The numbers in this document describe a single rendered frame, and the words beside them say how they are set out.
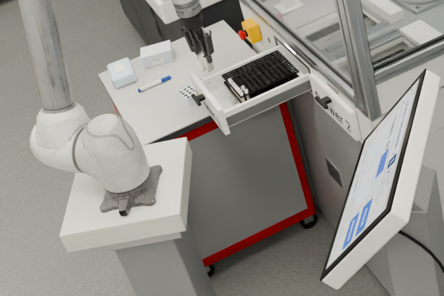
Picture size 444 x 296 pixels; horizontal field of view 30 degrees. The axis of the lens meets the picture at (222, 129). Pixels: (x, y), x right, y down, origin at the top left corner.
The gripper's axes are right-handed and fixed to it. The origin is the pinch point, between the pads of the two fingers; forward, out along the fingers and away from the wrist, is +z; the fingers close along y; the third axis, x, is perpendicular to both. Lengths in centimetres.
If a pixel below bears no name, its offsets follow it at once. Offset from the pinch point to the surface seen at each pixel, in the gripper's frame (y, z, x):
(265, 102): 32.2, 4.8, -8.3
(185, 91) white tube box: -10.2, 12.0, -5.1
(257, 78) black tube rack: 24.5, 1.3, -1.2
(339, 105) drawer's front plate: 62, -1, -7
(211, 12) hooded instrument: -44, 15, 49
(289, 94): 36.6, 5.8, -0.5
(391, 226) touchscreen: 118, -24, -66
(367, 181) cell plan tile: 99, -15, -47
